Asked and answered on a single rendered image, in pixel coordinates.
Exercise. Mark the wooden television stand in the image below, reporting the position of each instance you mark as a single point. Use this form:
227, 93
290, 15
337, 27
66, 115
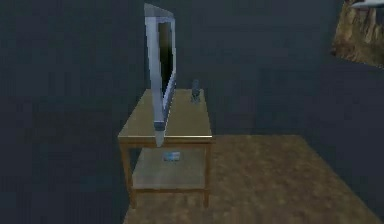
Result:
186, 120

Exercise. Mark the small blue white box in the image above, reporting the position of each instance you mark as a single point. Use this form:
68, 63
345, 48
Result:
172, 156

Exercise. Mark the brown landscape wall picture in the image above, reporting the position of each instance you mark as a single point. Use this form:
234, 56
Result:
360, 36

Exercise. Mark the small dark grey statuette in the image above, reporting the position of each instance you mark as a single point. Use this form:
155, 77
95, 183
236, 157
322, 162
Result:
195, 90

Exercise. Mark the silver flat television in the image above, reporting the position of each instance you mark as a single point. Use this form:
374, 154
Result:
156, 66

